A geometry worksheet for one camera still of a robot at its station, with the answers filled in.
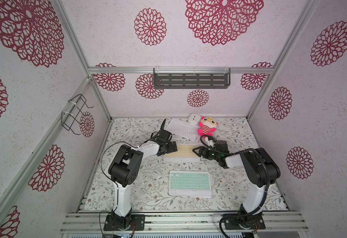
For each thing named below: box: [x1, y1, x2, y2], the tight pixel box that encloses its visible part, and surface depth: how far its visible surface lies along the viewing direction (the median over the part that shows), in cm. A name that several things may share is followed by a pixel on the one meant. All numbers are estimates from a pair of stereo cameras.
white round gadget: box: [188, 113, 202, 126], surface depth 119 cm
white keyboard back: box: [165, 118, 200, 142], surface depth 116 cm
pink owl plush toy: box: [197, 116, 219, 137], surface depth 111 cm
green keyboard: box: [168, 170, 213, 198], surface depth 87 cm
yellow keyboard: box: [164, 143, 202, 162], surface depth 100 cm
